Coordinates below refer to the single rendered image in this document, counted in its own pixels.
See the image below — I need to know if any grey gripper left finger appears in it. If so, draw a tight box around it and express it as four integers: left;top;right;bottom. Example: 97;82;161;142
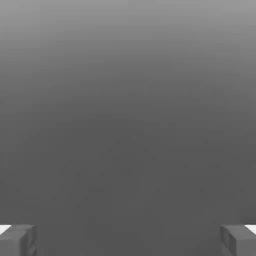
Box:
0;223;38;256

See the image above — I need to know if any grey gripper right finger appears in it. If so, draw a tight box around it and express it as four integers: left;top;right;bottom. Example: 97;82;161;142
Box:
219;223;256;256

